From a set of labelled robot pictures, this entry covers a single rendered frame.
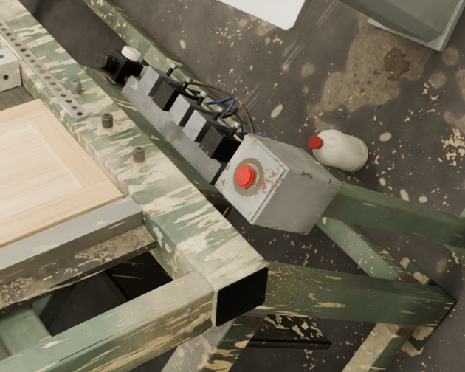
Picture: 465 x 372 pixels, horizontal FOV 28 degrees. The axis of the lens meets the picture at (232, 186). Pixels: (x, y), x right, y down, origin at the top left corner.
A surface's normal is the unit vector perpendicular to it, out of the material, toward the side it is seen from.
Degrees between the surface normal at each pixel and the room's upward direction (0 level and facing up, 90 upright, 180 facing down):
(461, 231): 90
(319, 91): 0
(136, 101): 0
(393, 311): 90
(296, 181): 90
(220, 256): 54
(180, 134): 0
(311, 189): 90
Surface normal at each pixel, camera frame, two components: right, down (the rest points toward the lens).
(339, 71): -0.63, -0.15
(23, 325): 0.05, -0.74
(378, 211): 0.57, 0.57
